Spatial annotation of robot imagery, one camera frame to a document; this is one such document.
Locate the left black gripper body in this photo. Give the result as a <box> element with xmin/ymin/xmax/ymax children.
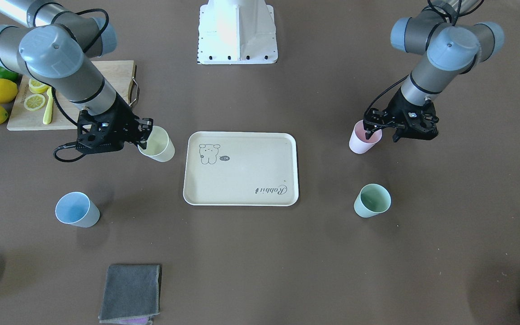
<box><xmin>384</xmin><ymin>90</ymin><xmax>439</xmax><ymax>140</ymax></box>

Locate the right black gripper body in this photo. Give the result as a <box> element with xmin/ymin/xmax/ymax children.
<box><xmin>76</xmin><ymin>95</ymin><xmax>139</xmax><ymax>155</ymax></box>

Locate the cream yellow cup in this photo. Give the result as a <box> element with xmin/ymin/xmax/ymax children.
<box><xmin>137</xmin><ymin>125</ymin><xmax>175</xmax><ymax>162</ymax></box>

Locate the pink cup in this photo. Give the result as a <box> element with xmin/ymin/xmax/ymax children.
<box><xmin>348</xmin><ymin>120</ymin><xmax>382</xmax><ymax>154</ymax></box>

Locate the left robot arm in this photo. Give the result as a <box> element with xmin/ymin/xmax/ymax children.
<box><xmin>363</xmin><ymin>0</ymin><xmax>505</xmax><ymax>142</ymax></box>

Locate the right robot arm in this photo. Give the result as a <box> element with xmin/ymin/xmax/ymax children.
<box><xmin>0</xmin><ymin>0</ymin><xmax>153</xmax><ymax>156</ymax></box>

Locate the beige rabbit tray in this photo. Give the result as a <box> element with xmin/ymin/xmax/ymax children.
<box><xmin>182</xmin><ymin>131</ymin><xmax>299</xmax><ymax>206</ymax></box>

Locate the wooden cutting board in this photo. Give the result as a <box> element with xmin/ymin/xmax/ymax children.
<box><xmin>7</xmin><ymin>60</ymin><xmax>136</xmax><ymax>131</ymax></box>

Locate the yellow plastic knife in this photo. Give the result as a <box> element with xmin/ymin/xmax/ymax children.
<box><xmin>42</xmin><ymin>86</ymin><xmax>54</xmax><ymax>125</ymax></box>

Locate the mint green cup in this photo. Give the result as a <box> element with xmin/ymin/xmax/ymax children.
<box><xmin>353</xmin><ymin>184</ymin><xmax>392</xmax><ymax>218</ymax></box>

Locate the lemon half lower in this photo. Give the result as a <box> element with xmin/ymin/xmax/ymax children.
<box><xmin>23</xmin><ymin>94</ymin><xmax>47</xmax><ymax>111</ymax></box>

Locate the lemon half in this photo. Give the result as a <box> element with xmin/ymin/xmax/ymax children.
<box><xmin>28</xmin><ymin>78</ymin><xmax>50</xmax><ymax>94</ymax></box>
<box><xmin>23</xmin><ymin>94</ymin><xmax>47</xmax><ymax>111</ymax></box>

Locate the light blue cup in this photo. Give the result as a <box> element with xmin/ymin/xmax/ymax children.
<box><xmin>55</xmin><ymin>192</ymin><xmax>100</xmax><ymax>227</ymax></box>

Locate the lemon half upper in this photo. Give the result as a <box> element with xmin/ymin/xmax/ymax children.
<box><xmin>28</xmin><ymin>78</ymin><xmax>50</xmax><ymax>94</ymax></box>

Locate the whole lemon upper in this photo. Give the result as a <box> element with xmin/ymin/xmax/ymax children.
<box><xmin>0</xmin><ymin>79</ymin><xmax>18</xmax><ymax>104</ymax></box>

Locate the green lime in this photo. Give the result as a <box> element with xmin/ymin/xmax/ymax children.
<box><xmin>0</xmin><ymin>67</ymin><xmax>20</xmax><ymax>82</ymax></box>

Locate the grey folded cloth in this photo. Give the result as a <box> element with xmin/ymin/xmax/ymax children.
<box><xmin>98</xmin><ymin>264</ymin><xmax>161</xmax><ymax>325</ymax></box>

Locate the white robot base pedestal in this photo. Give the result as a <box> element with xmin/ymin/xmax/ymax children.
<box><xmin>197</xmin><ymin>0</ymin><xmax>279</xmax><ymax>65</ymax></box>

